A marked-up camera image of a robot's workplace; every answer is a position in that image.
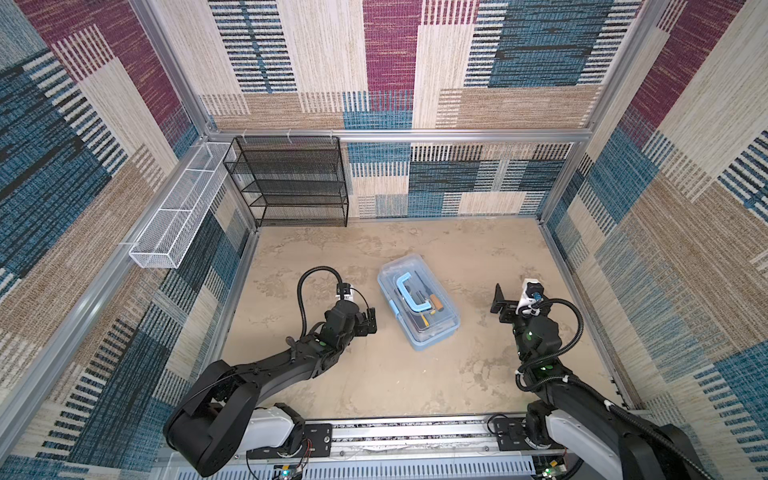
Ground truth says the light blue plastic tool box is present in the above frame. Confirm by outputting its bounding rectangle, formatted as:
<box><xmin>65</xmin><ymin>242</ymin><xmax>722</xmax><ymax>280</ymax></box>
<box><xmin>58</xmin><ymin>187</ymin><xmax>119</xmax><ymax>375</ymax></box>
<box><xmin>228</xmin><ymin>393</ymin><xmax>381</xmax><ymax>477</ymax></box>
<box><xmin>377</xmin><ymin>254</ymin><xmax>461</xmax><ymax>351</ymax></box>

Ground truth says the wooden handled screwdriver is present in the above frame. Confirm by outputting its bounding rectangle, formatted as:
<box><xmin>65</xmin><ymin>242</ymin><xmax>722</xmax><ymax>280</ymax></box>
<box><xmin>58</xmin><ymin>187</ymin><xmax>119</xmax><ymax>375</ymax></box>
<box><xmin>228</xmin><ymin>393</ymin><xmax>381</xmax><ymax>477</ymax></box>
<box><xmin>413</xmin><ymin>270</ymin><xmax>444</xmax><ymax>315</ymax></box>

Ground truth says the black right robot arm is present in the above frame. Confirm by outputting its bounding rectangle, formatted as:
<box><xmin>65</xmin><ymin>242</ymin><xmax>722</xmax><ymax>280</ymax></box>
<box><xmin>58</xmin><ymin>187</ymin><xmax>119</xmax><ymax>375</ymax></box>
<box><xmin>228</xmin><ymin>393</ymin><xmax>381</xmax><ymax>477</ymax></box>
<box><xmin>490</xmin><ymin>279</ymin><xmax>712</xmax><ymax>479</ymax></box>

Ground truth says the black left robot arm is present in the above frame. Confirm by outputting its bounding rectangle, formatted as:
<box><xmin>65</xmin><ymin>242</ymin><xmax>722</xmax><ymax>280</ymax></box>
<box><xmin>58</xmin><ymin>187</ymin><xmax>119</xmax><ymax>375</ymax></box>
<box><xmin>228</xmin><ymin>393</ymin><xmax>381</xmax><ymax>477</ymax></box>
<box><xmin>163</xmin><ymin>300</ymin><xmax>377</xmax><ymax>477</ymax></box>

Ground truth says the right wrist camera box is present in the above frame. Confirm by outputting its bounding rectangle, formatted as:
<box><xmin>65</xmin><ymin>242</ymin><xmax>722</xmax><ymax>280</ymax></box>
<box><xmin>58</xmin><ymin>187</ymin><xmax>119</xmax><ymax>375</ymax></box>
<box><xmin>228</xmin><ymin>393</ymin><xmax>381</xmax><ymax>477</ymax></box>
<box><xmin>516</xmin><ymin>278</ymin><xmax>544</xmax><ymax>317</ymax></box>

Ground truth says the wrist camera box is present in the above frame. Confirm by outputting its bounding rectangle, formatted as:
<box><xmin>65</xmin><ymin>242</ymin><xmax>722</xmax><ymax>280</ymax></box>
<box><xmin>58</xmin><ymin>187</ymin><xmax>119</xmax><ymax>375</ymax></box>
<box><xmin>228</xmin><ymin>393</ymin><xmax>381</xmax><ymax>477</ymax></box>
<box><xmin>336</xmin><ymin>282</ymin><xmax>353</xmax><ymax>301</ymax></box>
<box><xmin>516</xmin><ymin>278</ymin><xmax>544</xmax><ymax>317</ymax></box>

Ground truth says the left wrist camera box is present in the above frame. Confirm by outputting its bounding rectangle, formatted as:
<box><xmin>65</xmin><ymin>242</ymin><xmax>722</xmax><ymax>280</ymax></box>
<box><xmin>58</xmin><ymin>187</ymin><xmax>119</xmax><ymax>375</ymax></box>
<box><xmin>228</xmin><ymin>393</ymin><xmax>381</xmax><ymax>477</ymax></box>
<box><xmin>336</xmin><ymin>282</ymin><xmax>353</xmax><ymax>301</ymax></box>

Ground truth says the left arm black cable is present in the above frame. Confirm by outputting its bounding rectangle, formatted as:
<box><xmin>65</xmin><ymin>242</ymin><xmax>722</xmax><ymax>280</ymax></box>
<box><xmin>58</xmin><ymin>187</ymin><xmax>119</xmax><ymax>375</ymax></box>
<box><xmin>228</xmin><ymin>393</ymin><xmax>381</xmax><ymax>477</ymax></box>
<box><xmin>296</xmin><ymin>265</ymin><xmax>344</xmax><ymax>337</ymax></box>

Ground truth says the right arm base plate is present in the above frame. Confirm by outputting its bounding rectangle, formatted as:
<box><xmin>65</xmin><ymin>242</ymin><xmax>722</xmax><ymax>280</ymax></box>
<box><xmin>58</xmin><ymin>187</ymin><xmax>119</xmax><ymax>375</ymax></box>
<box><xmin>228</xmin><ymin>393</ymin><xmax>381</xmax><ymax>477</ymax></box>
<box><xmin>489</xmin><ymin>416</ymin><xmax>566</xmax><ymax>452</ymax></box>

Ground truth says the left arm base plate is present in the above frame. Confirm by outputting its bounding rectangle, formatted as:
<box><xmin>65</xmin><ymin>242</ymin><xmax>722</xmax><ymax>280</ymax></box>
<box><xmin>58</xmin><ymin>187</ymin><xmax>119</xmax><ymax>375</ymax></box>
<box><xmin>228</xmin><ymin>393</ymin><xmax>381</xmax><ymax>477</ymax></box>
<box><xmin>246</xmin><ymin>423</ymin><xmax>333</xmax><ymax>461</ymax></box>

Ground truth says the black wire mesh shelf rack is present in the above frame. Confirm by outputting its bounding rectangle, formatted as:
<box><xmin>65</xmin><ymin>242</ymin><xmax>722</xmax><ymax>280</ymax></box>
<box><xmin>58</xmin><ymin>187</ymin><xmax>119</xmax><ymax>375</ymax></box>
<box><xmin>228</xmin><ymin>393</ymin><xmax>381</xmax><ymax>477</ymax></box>
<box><xmin>223</xmin><ymin>136</ymin><xmax>349</xmax><ymax>228</ymax></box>

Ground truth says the white wire mesh basket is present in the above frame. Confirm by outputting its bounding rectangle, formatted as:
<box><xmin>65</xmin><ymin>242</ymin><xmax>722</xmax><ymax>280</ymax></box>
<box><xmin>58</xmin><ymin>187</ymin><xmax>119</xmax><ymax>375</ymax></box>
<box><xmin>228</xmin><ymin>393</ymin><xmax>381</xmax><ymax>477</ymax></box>
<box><xmin>129</xmin><ymin>142</ymin><xmax>229</xmax><ymax>269</ymax></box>

